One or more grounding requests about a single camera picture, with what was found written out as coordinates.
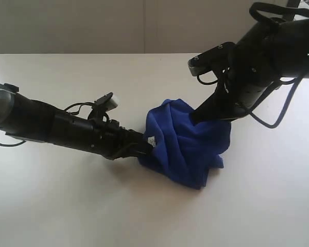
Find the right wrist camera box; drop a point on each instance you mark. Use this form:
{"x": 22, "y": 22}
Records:
{"x": 210, "y": 60}

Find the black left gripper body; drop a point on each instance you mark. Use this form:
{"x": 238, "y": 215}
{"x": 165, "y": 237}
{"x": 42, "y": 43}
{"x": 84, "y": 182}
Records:
{"x": 77, "y": 133}

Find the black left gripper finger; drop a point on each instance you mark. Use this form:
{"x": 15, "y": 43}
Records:
{"x": 134, "y": 139}
{"x": 132, "y": 152}

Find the blue microfibre cloth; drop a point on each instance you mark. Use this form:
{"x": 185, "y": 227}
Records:
{"x": 184, "y": 152}

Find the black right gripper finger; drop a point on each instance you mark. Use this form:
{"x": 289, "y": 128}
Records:
{"x": 232, "y": 113}
{"x": 210, "y": 109}

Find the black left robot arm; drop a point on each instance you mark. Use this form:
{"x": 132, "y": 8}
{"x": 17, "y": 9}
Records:
{"x": 36, "y": 121}

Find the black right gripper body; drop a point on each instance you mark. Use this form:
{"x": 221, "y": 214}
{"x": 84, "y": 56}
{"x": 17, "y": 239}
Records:
{"x": 249, "y": 74}

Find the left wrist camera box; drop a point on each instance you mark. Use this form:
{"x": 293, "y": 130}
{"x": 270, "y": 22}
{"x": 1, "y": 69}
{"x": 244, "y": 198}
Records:
{"x": 107, "y": 102}

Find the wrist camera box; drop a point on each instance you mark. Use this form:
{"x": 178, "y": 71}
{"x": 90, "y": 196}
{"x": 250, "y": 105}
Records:
{"x": 107, "y": 102}
{"x": 210, "y": 60}

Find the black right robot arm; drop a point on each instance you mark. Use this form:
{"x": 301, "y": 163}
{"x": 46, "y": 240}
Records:
{"x": 288, "y": 50}

